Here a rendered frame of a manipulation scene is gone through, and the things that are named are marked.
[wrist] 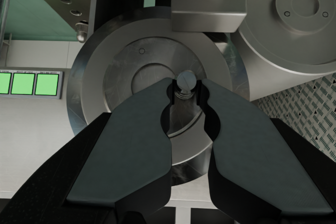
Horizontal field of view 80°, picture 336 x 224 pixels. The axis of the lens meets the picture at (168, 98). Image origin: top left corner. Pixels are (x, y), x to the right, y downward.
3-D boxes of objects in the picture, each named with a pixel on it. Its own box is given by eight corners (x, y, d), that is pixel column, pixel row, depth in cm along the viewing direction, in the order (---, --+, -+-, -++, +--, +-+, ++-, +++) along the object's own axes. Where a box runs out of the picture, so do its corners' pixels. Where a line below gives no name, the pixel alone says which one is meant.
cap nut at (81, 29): (87, 22, 50) (85, 39, 49) (93, 29, 53) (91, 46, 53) (72, 22, 50) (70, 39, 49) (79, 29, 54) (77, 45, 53)
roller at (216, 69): (231, 18, 16) (234, 170, 14) (195, 85, 41) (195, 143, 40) (87, 16, 16) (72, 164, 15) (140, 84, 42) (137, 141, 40)
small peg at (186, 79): (169, 77, 11) (190, 64, 11) (170, 87, 14) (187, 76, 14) (182, 98, 11) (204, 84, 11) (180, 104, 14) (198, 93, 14)
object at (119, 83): (113, 28, 15) (215, 43, 15) (120, 39, 17) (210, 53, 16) (90, 129, 14) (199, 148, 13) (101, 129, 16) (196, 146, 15)
